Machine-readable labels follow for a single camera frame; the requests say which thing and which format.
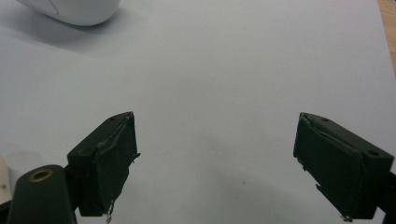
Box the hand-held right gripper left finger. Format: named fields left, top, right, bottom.
left=66, top=111, right=141, bottom=224

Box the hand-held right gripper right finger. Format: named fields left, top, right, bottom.
left=292, top=112, right=395, bottom=222

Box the white rounded plastic object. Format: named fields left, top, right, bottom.
left=16, top=0, right=121, bottom=27

